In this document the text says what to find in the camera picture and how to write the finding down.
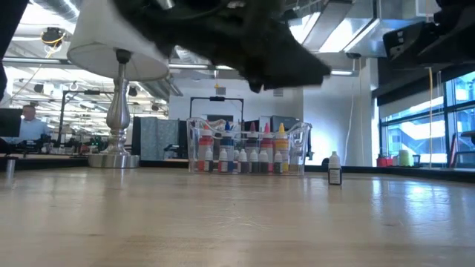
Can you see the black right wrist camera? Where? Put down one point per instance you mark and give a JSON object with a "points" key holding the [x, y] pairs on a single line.
{"points": [[408, 41]]}

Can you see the person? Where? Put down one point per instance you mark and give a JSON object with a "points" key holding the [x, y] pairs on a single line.
{"points": [[31, 130]]}

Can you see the grey divider panel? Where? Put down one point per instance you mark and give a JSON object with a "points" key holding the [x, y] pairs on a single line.
{"points": [[156, 137]]}

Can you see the clear plastic bin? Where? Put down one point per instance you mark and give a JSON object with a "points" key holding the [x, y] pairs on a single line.
{"points": [[295, 148]]}

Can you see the black dome object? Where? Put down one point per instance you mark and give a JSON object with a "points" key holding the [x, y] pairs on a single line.
{"points": [[324, 162]]}

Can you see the black clamp mount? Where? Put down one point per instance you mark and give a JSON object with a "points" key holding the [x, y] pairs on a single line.
{"points": [[309, 148]]}

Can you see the green spool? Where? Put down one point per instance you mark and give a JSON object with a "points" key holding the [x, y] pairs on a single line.
{"points": [[404, 157]]}

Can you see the large yellow food coloring bottle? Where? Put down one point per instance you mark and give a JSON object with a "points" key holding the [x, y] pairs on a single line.
{"points": [[282, 142]]}

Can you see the small red dropper bottle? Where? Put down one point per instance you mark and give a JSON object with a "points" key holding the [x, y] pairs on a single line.
{"points": [[242, 163]]}

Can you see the small purple-label dropper bottle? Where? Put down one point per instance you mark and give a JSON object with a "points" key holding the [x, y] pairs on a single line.
{"points": [[335, 174]]}

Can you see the large purple food coloring bottle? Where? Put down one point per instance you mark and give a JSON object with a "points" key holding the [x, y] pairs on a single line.
{"points": [[252, 142]]}

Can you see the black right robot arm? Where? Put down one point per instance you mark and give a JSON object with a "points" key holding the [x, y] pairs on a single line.
{"points": [[456, 5]]}

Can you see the silver table lamp white shade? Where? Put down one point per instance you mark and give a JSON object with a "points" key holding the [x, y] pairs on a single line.
{"points": [[111, 37]]}

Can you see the silver metal post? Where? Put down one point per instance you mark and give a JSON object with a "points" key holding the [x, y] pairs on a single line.
{"points": [[10, 167]]}

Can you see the red box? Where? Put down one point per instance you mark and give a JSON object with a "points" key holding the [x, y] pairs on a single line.
{"points": [[384, 162]]}

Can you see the black monitor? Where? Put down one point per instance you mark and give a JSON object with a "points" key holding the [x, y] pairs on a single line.
{"points": [[9, 122]]}

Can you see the large orange food coloring bottle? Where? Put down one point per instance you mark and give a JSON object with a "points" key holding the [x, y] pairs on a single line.
{"points": [[204, 142]]}

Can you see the black frame stand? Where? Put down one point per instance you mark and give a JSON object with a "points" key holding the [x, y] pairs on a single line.
{"points": [[217, 98]]}

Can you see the ceiling light strip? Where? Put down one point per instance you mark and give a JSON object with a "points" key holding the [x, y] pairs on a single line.
{"points": [[341, 72]]}

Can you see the black window frame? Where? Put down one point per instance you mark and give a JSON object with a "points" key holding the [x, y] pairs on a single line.
{"points": [[447, 122]]}

